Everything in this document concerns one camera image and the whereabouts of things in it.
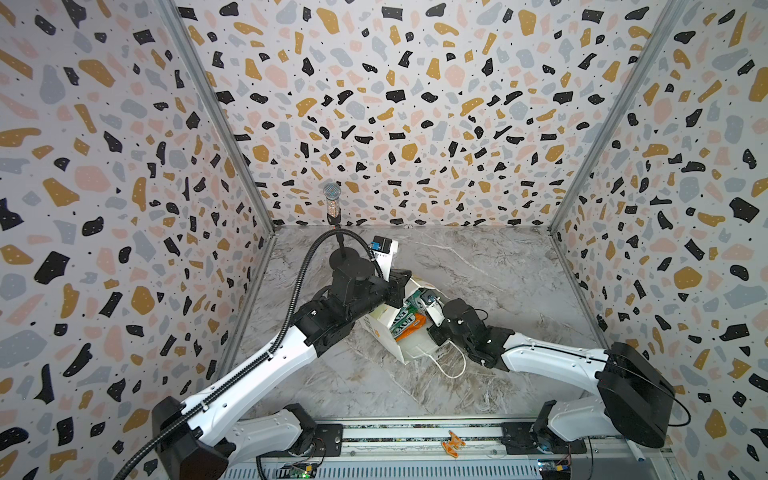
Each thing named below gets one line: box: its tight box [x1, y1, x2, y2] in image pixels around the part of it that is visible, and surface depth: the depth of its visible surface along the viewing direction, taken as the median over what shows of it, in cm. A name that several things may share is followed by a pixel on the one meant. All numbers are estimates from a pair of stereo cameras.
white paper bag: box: [358, 277, 438, 364], surface depth 75 cm
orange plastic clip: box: [442, 430, 466, 459], surface depth 75 cm
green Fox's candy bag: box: [390, 292, 423, 338], surface depth 87 cm
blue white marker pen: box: [625, 438, 646, 462], surface depth 73 cm
